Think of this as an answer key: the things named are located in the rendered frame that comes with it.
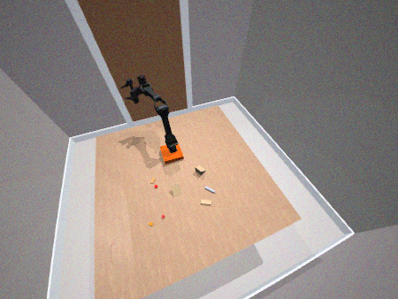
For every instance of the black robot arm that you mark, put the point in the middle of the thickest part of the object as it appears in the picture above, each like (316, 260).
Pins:
(162, 111)

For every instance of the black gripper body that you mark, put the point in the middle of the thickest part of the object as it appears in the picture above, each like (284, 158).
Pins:
(130, 83)

